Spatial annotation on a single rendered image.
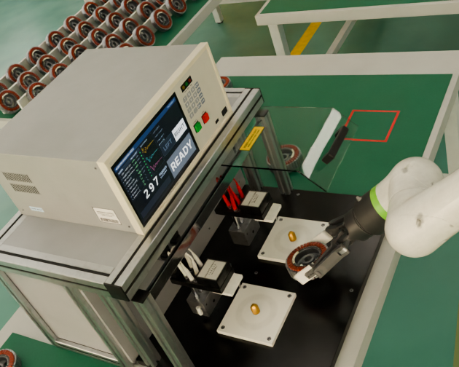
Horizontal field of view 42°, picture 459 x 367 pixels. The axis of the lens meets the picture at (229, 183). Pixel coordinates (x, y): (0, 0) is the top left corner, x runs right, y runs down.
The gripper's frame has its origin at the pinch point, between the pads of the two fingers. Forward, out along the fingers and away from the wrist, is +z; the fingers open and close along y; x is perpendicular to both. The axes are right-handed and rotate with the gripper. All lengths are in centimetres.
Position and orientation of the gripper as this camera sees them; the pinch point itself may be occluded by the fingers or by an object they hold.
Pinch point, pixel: (309, 259)
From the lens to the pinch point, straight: 147.4
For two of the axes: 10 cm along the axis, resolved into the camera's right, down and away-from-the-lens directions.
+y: 3.4, -5.7, 7.4
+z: -5.4, 5.3, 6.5
